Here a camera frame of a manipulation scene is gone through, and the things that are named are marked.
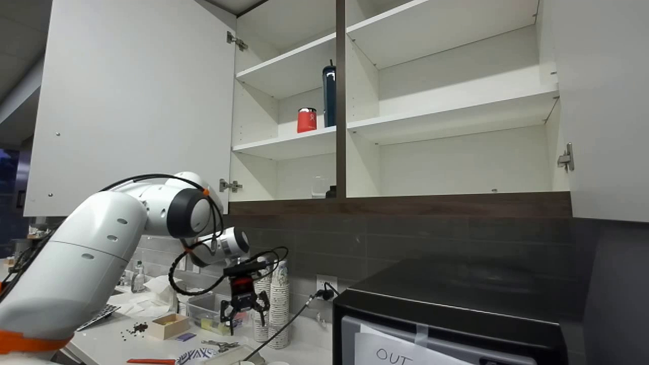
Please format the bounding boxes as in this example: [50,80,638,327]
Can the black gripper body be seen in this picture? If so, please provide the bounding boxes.
[228,271,266,310]

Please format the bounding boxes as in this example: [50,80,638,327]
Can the red cup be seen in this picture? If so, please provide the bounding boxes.
[296,106,319,135]

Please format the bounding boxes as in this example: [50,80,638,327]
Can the dark wood cabinet trim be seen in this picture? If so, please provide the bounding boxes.
[227,190,573,223]

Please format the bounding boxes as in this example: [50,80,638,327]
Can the white cabinet door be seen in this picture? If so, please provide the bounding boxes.
[538,0,649,226]
[21,0,238,218]

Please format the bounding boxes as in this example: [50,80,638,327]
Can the stack of paper cups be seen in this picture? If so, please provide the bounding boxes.
[254,258,274,345]
[267,258,294,351]

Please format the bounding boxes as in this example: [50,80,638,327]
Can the clear plastic container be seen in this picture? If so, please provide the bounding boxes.
[184,290,244,336]

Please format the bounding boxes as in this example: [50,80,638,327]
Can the blue striped item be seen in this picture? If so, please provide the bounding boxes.
[176,345,220,365]

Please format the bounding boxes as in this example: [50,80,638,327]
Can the small wooden box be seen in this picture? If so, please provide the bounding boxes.
[146,312,192,342]

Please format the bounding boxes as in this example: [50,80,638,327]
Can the white napkin pile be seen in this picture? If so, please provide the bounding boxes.
[142,274,189,308]

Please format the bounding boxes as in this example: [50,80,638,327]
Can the small black keys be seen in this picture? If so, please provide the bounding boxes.
[119,320,150,340]

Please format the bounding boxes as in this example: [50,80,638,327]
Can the clear soap bottle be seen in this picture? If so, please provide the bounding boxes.
[130,260,147,296]

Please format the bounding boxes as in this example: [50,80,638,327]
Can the metal door hinge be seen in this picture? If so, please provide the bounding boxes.
[224,28,249,53]
[217,176,244,195]
[556,142,578,174]

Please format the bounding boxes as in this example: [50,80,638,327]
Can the grey dish mat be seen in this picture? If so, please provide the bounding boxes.
[75,302,118,333]

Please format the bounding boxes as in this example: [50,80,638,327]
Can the white paper sign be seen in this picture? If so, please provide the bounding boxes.
[351,320,479,365]

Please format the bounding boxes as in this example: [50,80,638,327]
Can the dark blue tumbler bottle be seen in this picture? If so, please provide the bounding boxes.
[321,57,338,129]

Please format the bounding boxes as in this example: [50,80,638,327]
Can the dark power cable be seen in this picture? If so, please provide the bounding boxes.
[240,285,338,365]

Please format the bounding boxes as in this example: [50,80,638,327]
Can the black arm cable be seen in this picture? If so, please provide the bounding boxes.
[99,172,292,299]

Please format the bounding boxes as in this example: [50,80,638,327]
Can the orange arm strap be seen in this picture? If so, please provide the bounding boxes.
[0,328,71,357]

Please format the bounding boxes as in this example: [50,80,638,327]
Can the brown cabinet divider post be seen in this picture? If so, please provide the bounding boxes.
[334,0,349,201]

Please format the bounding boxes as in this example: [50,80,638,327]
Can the white open wall cabinet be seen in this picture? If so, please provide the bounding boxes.
[228,0,573,202]

